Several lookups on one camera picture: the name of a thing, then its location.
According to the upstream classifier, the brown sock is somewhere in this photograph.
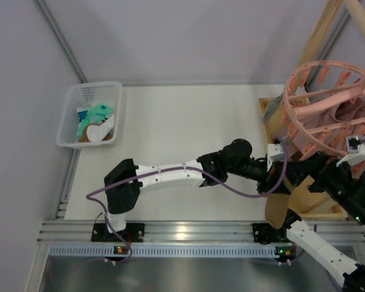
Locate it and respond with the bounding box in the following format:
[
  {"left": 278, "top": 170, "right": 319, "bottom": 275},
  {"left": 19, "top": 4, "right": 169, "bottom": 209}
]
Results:
[
  {"left": 265, "top": 178, "right": 294, "bottom": 229},
  {"left": 78, "top": 123, "right": 113, "bottom": 142}
]

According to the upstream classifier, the pink round clip hanger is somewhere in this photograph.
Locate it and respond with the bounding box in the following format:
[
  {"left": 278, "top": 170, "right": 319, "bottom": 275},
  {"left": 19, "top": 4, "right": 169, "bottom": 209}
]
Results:
[{"left": 280, "top": 61, "right": 365, "bottom": 176}]

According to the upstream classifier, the green blue patterned sock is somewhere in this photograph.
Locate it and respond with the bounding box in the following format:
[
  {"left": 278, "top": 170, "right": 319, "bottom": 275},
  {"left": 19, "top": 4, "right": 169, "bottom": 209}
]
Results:
[{"left": 76, "top": 108, "right": 94, "bottom": 138}]

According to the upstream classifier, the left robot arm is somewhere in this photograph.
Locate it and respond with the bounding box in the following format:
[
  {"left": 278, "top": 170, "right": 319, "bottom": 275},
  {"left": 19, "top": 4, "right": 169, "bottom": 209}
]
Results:
[{"left": 104, "top": 139, "right": 291, "bottom": 232}]

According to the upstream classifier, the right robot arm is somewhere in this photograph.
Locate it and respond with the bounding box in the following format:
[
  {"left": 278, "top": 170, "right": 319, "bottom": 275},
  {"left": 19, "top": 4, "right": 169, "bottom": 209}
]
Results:
[{"left": 265, "top": 152, "right": 365, "bottom": 291}]

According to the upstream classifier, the grey sock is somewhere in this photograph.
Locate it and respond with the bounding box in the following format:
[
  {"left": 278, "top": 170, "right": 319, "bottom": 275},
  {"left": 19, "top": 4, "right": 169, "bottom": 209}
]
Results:
[
  {"left": 262, "top": 94, "right": 283, "bottom": 123},
  {"left": 274, "top": 135, "right": 291, "bottom": 144}
]

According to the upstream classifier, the wooden rod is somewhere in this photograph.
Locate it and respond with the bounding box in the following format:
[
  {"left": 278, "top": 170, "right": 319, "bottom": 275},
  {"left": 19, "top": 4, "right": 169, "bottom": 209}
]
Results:
[{"left": 343, "top": 0, "right": 365, "bottom": 40}]

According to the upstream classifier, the white plastic basket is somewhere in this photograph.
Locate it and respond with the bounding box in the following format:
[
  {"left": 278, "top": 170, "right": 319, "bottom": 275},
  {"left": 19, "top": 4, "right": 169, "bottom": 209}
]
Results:
[{"left": 55, "top": 82, "right": 122, "bottom": 149}]

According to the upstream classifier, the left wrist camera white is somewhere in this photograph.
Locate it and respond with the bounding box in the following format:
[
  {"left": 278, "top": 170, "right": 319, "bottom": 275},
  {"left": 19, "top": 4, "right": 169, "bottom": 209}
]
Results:
[{"left": 266, "top": 144, "right": 288, "bottom": 170}]

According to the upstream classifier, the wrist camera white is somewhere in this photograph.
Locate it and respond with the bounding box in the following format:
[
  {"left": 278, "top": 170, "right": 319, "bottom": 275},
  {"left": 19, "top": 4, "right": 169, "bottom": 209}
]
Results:
[
  {"left": 336, "top": 135, "right": 365, "bottom": 167},
  {"left": 266, "top": 144, "right": 288, "bottom": 170}
]

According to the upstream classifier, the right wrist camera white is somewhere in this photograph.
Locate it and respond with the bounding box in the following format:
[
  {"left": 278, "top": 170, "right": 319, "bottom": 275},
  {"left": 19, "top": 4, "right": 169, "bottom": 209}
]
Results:
[{"left": 336, "top": 135, "right": 365, "bottom": 167}]

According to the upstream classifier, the wooden tray frame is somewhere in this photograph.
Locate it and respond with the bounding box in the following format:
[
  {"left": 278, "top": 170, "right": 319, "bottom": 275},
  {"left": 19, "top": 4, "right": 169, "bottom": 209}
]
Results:
[{"left": 259, "top": 98, "right": 347, "bottom": 221}]

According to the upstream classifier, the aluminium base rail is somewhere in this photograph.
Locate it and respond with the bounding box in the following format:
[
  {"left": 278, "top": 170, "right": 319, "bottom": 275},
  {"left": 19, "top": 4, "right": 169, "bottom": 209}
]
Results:
[{"left": 37, "top": 221, "right": 365, "bottom": 245}]

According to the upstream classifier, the wooden upright post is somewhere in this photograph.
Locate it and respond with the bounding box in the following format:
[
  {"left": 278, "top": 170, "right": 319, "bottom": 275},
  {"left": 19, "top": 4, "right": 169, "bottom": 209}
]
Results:
[{"left": 296, "top": 0, "right": 342, "bottom": 67}]

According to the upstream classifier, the white slotted cable duct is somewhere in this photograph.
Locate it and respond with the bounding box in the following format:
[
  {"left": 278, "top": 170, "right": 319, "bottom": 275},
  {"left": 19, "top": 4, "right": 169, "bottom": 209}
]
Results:
[{"left": 49, "top": 244, "right": 293, "bottom": 259}]

